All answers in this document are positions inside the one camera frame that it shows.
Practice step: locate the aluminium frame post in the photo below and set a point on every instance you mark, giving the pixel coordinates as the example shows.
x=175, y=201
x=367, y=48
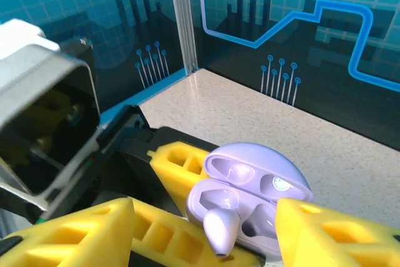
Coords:
x=184, y=13

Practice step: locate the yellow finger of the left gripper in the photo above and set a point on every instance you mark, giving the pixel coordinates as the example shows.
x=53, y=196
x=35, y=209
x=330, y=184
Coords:
x=175, y=182
x=175, y=223

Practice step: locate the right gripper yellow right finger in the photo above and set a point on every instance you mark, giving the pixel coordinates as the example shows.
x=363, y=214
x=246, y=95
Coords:
x=300, y=235

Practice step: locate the purple earbud charging case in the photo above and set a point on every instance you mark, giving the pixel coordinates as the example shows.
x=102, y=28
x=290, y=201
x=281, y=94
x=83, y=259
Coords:
x=265, y=164

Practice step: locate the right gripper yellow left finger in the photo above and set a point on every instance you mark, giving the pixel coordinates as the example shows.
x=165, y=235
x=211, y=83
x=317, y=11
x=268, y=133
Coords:
x=109, y=226

